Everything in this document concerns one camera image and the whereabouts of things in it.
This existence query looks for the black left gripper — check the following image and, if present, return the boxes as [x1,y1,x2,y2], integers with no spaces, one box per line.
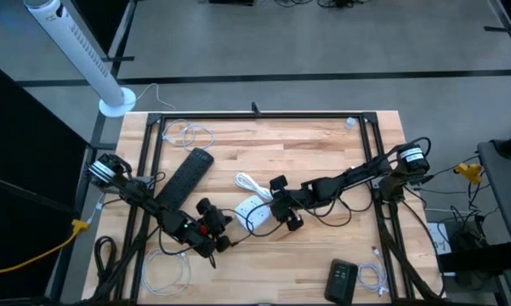
[196,197,235,253]

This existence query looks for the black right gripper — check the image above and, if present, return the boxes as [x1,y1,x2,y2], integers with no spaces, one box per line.
[269,173,314,232]

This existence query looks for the black USB cable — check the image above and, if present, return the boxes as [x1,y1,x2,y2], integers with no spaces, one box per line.
[220,200,287,248]

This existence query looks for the white outlet cube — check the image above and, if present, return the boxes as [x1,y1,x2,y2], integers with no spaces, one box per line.
[234,194,273,234]

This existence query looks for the long black power strip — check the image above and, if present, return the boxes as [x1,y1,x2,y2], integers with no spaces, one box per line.
[154,147,216,213]

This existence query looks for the black charger box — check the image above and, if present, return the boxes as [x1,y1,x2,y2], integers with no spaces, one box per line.
[324,258,360,305]

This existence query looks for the white paper sheet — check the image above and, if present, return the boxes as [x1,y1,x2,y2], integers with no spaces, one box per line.
[427,222,452,256]

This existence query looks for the black equipment box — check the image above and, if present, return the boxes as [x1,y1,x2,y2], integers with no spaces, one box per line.
[440,214,511,286]

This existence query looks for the white tower fan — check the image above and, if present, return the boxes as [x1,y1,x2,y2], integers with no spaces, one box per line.
[23,0,138,118]

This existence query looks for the grey cart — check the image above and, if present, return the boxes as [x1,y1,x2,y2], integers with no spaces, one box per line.
[475,131,511,306]

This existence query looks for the black cable bundle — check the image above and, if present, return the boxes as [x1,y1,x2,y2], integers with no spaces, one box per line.
[87,214,165,305]
[376,199,446,303]

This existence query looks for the short white connector cable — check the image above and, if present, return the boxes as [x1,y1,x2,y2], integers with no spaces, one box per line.
[86,193,108,225]

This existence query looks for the coiled thick black cable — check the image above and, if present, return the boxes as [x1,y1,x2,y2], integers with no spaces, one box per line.
[93,235,118,285]

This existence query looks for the yellow extension cable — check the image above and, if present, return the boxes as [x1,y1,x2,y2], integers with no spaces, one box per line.
[0,218,91,277]

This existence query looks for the thin white fan cord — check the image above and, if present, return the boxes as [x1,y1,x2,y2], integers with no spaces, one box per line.
[133,82,176,111]

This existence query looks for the yellow cable connector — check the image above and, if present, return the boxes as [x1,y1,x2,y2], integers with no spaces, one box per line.
[453,162,485,185]

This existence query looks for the black floor cables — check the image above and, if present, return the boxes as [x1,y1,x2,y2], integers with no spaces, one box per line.
[274,0,373,9]

